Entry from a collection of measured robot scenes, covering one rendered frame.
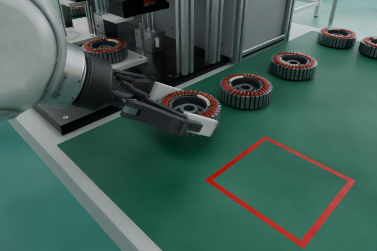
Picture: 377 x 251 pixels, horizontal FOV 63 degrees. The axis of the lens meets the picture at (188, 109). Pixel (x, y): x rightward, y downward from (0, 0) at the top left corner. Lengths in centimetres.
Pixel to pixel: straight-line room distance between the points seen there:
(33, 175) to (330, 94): 143
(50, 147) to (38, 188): 109
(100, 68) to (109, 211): 19
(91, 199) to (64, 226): 100
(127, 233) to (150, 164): 13
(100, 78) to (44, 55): 23
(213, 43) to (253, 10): 17
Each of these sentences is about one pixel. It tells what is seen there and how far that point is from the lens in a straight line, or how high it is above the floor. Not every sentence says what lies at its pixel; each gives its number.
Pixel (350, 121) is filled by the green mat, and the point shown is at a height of 75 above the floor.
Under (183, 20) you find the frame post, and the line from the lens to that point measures 69.
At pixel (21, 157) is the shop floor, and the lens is 190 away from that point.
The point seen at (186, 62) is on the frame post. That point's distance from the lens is 73.
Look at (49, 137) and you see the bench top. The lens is 62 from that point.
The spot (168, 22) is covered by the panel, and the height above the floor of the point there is 81.
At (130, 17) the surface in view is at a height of 88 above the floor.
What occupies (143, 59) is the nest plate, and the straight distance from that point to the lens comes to 81.
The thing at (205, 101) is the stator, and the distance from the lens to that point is 56.
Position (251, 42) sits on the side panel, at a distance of 91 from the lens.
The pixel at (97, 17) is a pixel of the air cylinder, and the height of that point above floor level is 82.
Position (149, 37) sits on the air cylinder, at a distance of 86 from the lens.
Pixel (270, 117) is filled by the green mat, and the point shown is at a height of 75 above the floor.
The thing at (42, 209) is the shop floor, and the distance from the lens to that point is 157.
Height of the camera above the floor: 108
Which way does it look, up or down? 31 degrees down
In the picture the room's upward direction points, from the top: straight up
